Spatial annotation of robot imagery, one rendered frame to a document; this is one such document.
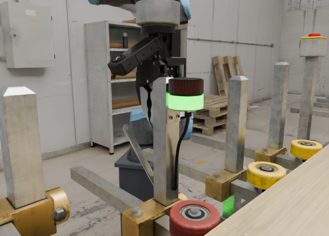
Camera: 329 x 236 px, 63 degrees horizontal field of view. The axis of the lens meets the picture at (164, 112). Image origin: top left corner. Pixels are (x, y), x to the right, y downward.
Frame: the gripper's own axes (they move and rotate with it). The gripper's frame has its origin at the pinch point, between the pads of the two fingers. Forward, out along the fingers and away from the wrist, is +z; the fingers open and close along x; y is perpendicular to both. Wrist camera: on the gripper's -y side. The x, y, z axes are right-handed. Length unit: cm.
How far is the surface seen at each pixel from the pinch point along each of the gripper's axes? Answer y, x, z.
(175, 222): -11.1, -17.8, 10.3
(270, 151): 41.8, -8.5, 14.7
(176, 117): -2.7, -9.9, -3.1
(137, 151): -4.8, -1.3, 5.0
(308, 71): 71, -8, -9
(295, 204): 7.6, -28.4, 10.7
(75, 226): 35, 120, 101
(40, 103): 70, 265, 36
